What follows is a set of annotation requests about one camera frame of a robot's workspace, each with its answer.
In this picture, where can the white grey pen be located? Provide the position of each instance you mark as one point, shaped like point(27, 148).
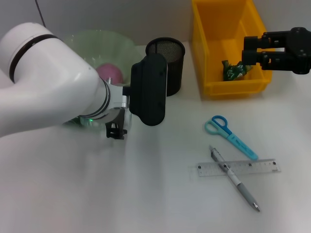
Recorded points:
point(239, 185)

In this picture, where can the yellow plastic bin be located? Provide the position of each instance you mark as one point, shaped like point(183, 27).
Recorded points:
point(218, 36)

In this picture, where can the translucent green fruit plate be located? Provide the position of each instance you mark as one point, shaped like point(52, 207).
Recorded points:
point(109, 46)

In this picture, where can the black mesh pen holder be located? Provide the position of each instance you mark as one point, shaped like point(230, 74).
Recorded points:
point(173, 72)

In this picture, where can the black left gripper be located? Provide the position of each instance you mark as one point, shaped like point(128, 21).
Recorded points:
point(120, 117)

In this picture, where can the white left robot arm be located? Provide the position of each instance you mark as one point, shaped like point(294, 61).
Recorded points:
point(48, 72)

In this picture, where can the green plastic wrapper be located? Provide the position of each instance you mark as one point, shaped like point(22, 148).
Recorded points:
point(232, 72)

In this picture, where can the clear plastic ruler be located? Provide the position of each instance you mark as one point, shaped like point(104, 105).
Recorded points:
point(257, 166)

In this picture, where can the blue scissors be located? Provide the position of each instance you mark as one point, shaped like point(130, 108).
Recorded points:
point(239, 145)

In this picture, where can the clear green-label water bottle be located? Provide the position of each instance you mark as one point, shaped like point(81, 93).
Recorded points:
point(96, 123)

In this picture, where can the pink peach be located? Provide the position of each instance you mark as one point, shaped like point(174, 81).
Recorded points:
point(110, 71)

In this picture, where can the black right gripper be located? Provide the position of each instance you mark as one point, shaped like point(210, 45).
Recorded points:
point(300, 51)

